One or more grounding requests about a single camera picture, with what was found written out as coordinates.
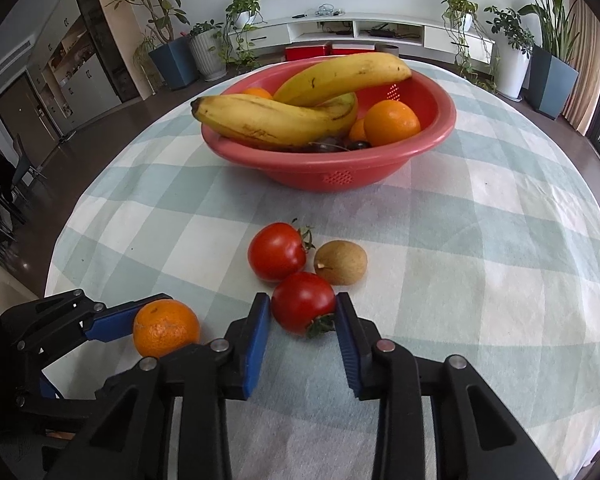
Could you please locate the banana with green end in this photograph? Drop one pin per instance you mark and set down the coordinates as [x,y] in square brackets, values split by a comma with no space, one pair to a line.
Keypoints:
[260,122]

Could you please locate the black set-top box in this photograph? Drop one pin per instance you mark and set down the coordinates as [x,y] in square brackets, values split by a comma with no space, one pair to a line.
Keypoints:
[382,33]

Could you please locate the white television cabinet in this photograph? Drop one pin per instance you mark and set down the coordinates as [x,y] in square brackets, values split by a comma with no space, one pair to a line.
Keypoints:
[440,37]

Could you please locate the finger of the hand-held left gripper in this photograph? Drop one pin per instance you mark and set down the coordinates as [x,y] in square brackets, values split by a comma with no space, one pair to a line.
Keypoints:
[110,322]
[55,405]

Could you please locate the yellow spotted banana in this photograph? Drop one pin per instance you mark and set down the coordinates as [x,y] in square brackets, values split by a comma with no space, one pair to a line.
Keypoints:
[340,77]

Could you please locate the red tomato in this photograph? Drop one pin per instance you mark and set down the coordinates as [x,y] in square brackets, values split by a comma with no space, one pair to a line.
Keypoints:
[302,305]
[275,252]

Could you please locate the brown kiwi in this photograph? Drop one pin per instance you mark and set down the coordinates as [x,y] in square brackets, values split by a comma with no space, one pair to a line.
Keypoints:
[342,262]

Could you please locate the large orange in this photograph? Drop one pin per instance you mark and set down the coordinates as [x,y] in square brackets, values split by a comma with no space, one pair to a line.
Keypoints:
[391,122]

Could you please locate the red plastic basket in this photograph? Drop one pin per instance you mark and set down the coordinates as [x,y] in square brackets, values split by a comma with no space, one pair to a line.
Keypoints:
[305,172]

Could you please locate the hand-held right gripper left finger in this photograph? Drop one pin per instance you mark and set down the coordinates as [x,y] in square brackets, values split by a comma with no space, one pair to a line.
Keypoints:
[257,345]

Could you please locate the plant in tall white pot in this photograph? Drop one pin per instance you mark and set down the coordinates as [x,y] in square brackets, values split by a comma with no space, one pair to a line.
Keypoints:
[512,67]

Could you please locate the dark purple plum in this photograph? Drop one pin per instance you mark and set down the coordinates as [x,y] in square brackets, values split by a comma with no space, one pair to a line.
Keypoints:
[358,145]
[325,146]

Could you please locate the trailing plant in white pot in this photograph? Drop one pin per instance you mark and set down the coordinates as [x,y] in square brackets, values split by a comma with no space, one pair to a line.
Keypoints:
[465,20]
[243,19]

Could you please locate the brown door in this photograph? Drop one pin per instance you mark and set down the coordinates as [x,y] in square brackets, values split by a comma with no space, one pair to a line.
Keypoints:
[25,120]

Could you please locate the large plant in dark pot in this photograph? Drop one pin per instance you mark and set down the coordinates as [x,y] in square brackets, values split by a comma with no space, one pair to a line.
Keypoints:
[550,82]

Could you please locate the beige curtain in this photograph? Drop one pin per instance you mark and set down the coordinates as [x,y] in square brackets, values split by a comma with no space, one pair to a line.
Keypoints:
[587,70]

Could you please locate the white cupboards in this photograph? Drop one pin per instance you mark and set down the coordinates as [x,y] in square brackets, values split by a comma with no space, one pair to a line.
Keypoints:
[87,85]

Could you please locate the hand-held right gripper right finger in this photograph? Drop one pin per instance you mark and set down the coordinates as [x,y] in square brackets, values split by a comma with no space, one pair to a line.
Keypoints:
[347,350]

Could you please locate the plant in white ribbed pot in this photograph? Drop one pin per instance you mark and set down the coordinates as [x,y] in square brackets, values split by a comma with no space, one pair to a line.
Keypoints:
[207,55]

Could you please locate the dining chair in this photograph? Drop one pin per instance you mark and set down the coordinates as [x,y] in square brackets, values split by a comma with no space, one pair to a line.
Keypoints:
[25,165]

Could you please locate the green white checked tablecloth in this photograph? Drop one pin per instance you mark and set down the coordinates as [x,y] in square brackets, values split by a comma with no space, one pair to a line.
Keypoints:
[480,260]

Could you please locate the wooden display cabinet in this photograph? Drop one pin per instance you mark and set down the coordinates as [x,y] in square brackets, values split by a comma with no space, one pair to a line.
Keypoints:
[105,45]

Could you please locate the tall plant in blue pot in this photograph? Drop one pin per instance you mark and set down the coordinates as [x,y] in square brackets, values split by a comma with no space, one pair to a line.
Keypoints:
[172,65]

